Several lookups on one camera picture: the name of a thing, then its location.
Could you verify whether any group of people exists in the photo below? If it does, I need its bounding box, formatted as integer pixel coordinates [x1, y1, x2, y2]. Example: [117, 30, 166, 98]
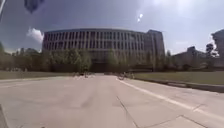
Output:
[117, 71, 136, 81]

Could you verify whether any large curved grey building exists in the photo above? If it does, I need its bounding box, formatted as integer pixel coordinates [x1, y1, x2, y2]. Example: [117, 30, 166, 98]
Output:
[41, 27, 166, 73]

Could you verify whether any grey paved plaza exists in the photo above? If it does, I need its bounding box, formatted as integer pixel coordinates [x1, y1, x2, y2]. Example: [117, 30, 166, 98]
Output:
[0, 73, 224, 128]

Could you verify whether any row of trees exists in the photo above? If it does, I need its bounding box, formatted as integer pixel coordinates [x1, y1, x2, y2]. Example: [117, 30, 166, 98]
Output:
[0, 42, 224, 74]

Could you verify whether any grass lawn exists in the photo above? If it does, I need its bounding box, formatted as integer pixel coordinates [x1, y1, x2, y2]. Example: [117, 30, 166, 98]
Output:
[133, 70, 224, 86]
[0, 70, 75, 80]

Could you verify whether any grey stone kerb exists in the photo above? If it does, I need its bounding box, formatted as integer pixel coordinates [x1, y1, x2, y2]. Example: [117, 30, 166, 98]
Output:
[133, 77, 224, 94]

